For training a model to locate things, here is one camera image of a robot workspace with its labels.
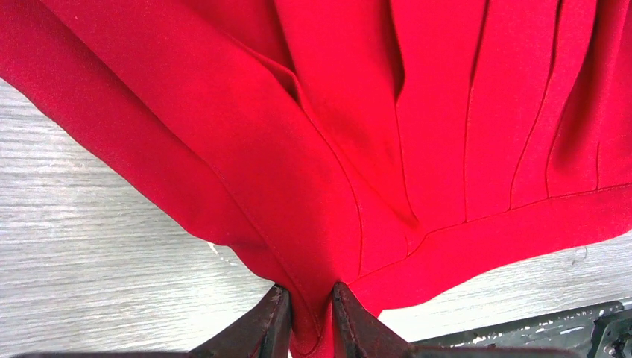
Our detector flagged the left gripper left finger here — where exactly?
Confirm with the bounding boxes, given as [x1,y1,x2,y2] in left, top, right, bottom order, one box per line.
[17,285,291,358]

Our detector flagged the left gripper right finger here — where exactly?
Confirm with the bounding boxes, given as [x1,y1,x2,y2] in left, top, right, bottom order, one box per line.
[332,282,577,358]

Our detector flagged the red skirt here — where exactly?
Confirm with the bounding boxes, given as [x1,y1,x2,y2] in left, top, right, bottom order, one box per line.
[1,1,631,357]

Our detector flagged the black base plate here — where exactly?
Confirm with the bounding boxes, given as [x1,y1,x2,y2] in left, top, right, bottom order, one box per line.
[420,299,631,357]

